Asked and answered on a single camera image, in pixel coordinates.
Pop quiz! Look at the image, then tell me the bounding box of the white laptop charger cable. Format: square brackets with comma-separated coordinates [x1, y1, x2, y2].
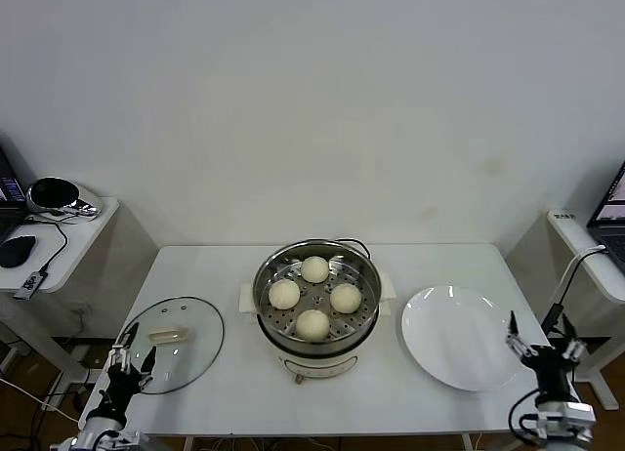
[556, 245, 609, 308]

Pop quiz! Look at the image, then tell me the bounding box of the black usb hub cable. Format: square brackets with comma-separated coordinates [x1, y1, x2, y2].
[21, 215, 68, 276]

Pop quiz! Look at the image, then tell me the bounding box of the large white plate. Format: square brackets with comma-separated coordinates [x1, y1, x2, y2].
[400, 285, 522, 392]

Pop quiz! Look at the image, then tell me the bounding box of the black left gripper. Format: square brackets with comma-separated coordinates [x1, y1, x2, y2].
[85, 321, 158, 423]

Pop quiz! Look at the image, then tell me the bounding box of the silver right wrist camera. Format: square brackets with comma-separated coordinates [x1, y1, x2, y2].
[565, 402, 597, 431]

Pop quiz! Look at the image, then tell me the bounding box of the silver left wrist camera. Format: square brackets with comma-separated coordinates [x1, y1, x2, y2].
[109, 429, 146, 450]

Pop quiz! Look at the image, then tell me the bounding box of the round glass pot lid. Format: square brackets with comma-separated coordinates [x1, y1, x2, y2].
[112, 295, 226, 394]

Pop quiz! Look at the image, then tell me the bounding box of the black computer mouse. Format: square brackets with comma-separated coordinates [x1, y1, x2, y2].
[0, 234, 38, 269]

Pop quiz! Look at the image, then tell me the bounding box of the perforated steel steamer basket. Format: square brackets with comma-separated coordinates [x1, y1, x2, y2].
[252, 237, 382, 343]

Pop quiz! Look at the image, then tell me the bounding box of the white side desk with label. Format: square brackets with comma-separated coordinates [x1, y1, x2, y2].
[505, 209, 625, 411]

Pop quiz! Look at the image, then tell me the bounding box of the white side desk with mouse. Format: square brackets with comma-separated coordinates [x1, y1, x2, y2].
[0, 195, 158, 389]

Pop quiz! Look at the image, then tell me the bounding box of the white work table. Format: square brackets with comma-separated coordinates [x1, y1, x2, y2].
[77, 243, 590, 451]

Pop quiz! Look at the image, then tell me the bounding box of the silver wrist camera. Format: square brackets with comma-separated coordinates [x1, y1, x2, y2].
[109, 429, 146, 450]
[565, 402, 597, 431]

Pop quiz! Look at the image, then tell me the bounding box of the white floor cable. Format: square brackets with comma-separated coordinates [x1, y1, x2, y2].
[0, 375, 82, 428]

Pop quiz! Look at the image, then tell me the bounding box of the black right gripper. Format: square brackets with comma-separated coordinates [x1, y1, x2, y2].
[505, 309, 587, 403]

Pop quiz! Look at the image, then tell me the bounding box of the black laptop beside mouse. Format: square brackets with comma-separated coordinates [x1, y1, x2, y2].
[0, 132, 36, 245]

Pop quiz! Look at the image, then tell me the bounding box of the cream electric cooker base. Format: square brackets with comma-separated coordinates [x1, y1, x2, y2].
[237, 269, 397, 387]

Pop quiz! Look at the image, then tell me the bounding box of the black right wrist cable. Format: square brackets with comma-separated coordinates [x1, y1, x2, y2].
[507, 389, 541, 447]

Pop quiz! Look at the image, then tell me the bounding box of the black laptop beside label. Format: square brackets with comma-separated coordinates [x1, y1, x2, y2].
[587, 160, 625, 271]

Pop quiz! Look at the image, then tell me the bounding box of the chrome rounded headset device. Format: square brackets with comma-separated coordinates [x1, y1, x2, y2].
[23, 176, 103, 226]

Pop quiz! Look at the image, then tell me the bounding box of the black cooker power cable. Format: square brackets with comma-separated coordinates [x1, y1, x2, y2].
[336, 237, 371, 258]

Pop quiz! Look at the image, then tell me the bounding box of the small grey usb hub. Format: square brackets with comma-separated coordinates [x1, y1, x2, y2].
[13, 269, 50, 301]

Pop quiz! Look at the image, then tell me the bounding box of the white steamed baozi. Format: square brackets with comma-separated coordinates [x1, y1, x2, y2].
[268, 278, 302, 310]
[329, 282, 362, 315]
[300, 255, 330, 284]
[295, 307, 331, 343]

